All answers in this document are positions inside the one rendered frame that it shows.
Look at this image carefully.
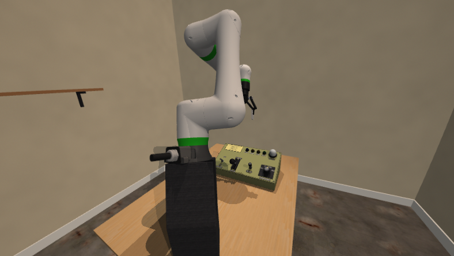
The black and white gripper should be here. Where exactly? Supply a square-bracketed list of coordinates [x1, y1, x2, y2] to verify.
[243, 90, 257, 120]

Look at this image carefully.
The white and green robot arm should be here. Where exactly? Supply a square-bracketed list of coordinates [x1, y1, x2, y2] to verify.
[150, 9, 251, 164]

